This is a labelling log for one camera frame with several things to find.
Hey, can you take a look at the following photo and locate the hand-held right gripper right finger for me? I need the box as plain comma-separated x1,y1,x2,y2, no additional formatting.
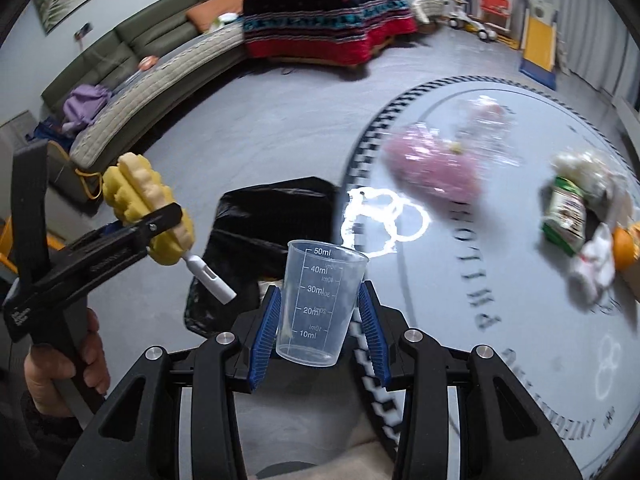
357,280,586,480

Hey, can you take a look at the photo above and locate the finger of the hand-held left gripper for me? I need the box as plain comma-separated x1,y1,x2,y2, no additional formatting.
65,201,184,273

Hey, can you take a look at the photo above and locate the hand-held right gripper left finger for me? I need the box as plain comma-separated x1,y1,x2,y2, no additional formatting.
57,284,283,480

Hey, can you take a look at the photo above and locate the yellow sponge brush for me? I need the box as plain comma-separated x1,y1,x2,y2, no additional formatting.
101,151,237,305

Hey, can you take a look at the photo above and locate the clear plastic measuring cup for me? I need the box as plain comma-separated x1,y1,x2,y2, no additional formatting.
274,240,370,367

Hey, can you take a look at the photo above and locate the black-lined trash bin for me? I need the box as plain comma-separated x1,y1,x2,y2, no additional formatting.
184,176,351,338

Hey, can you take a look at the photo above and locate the pink plastic bag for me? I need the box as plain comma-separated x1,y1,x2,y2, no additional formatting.
382,122,483,202

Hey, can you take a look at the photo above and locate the green label tin can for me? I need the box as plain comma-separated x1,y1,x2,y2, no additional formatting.
541,176,588,257

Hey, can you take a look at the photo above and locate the white tissue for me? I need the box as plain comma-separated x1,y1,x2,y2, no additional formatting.
567,222,617,306

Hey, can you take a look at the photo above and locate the clear plastic bag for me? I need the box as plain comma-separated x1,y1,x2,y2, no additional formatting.
450,95,523,168

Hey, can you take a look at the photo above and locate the orange tangerine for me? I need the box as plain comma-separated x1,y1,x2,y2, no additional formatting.
612,225,640,272

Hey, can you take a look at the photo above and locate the white plastic wrapper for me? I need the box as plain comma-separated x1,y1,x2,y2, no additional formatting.
552,149,632,211

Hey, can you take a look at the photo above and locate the person's left forearm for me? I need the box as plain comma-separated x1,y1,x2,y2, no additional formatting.
0,395,88,480

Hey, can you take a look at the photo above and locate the person's left hand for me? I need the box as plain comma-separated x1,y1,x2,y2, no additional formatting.
24,307,112,418

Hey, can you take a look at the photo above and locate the dark blue bag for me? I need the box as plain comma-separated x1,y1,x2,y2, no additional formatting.
25,117,71,148

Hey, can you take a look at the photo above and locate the purple cloth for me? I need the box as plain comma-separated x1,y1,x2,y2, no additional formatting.
62,84,112,133

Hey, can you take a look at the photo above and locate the person's leg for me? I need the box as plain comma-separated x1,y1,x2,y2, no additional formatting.
242,425,401,480

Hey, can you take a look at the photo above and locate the beige quilted sofa cover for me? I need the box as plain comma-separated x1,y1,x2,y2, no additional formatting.
69,22,248,171

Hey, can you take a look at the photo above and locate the round white printed table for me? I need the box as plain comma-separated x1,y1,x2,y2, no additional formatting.
340,76,640,480

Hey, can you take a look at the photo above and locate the green sofa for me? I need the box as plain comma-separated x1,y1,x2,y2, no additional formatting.
40,0,311,173

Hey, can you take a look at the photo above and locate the orange cushion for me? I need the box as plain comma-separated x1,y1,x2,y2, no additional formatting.
186,0,246,33

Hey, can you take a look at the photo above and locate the table with patterned red cloth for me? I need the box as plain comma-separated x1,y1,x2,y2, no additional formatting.
242,0,416,67

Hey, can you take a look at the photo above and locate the beige toy rocker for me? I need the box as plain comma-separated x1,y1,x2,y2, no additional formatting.
411,0,447,36

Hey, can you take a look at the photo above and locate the white toy car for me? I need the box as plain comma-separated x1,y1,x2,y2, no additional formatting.
446,0,502,41

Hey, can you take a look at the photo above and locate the toy slide playset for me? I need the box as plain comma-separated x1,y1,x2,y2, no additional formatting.
465,0,572,91

